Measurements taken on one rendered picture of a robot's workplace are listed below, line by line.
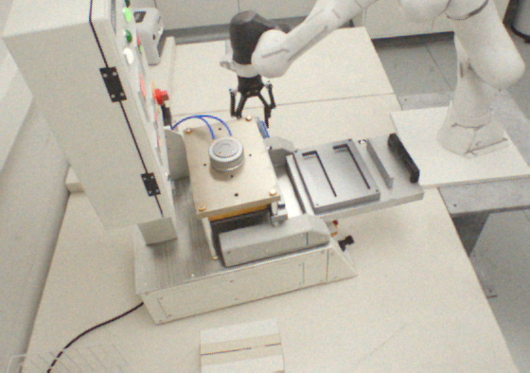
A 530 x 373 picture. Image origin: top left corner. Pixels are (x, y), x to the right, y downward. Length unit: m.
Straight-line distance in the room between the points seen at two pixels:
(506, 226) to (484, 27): 1.35
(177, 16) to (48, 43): 3.00
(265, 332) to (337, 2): 0.80
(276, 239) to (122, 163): 0.40
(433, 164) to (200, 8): 2.47
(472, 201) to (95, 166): 1.09
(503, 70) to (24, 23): 1.10
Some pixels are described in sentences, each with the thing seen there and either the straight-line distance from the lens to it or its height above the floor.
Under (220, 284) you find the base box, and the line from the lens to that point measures 1.13.
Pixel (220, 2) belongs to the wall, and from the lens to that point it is 3.59.
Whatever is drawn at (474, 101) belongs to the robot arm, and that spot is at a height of 0.97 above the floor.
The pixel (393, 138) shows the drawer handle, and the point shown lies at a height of 1.01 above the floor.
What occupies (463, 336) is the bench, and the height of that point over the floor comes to 0.75.
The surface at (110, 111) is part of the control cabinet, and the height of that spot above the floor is 1.42.
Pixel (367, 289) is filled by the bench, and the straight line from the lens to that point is 1.26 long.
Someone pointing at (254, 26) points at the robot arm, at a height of 1.21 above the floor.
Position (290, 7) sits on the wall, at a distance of 3.64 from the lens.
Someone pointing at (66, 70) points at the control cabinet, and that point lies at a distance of 0.70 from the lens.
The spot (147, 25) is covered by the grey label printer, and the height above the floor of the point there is 0.96.
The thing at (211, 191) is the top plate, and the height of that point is 1.11.
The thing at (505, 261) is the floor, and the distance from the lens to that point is 2.36.
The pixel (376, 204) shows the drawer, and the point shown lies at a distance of 1.15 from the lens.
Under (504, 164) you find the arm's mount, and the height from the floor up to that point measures 0.77.
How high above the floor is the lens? 1.85
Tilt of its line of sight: 47 degrees down
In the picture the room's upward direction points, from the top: 5 degrees counter-clockwise
